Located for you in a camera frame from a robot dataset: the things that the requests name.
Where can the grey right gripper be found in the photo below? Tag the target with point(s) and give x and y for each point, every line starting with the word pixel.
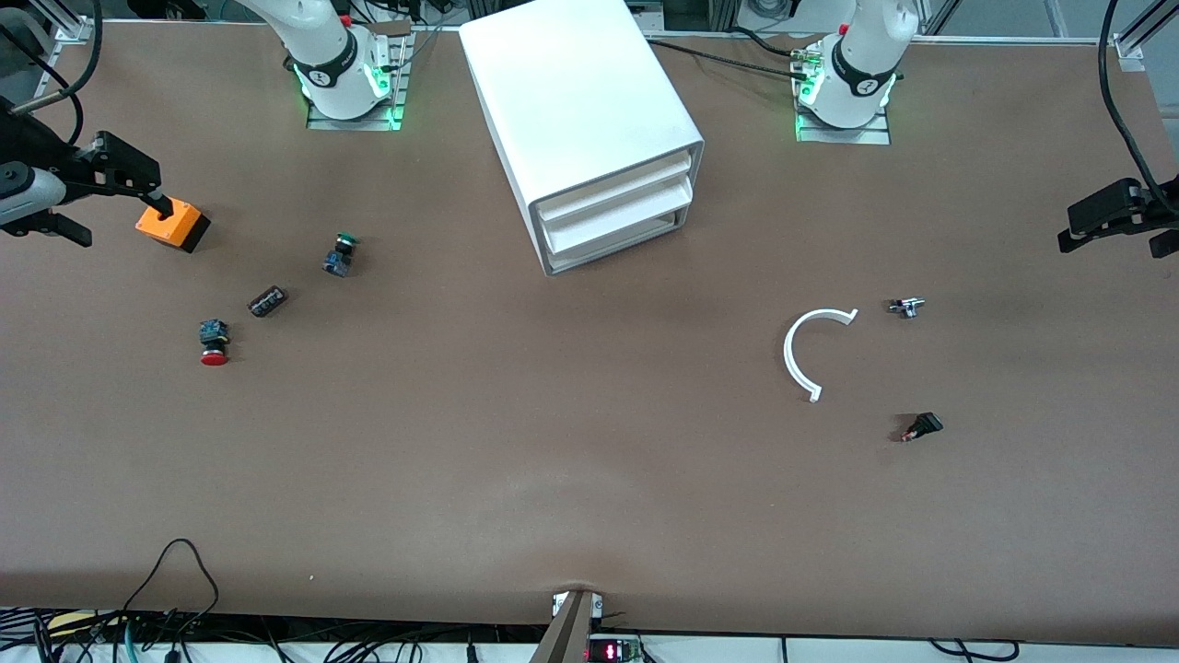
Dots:
pixel 28 145

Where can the red mushroom push button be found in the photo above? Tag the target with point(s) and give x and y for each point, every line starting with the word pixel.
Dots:
pixel 215 357

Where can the white plastic drawer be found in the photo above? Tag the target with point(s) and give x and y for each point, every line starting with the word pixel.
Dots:
pixel 617 214
pixel 617 191
pixel 617 236

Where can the green push button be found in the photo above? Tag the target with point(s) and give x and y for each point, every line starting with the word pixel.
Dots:
pixel 339 260

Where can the white drawer cabinet housing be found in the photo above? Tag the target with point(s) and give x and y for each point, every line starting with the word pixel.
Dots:
pixel 571 92

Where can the orange and black box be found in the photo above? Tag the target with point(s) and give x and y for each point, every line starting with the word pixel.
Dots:
pixel 180 228

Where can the dark cylindrical capacitor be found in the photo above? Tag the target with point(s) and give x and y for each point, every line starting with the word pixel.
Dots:
pixel 267 301

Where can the white curved plastic arc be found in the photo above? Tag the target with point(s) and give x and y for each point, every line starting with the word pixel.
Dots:
pixel 787 354

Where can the red digit display module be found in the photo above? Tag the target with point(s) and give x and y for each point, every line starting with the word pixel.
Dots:
pixel 612 652

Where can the aluminium frame profile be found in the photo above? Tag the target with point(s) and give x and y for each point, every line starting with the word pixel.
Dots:
pixel 74 32
pixel 1131 46

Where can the small metal toggle switch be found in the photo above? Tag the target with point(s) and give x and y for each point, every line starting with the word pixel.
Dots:
pixel 907 307

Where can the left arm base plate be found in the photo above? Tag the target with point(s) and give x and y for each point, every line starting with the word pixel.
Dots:
pixel 847 136

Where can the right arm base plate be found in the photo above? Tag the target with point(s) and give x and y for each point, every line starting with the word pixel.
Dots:
pixel 355 123

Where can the black rocker switch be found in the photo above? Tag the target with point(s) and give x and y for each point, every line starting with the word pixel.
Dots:
pixel 924 425

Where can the brown camera mount post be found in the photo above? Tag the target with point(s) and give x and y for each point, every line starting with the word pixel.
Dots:
pixel 566 635

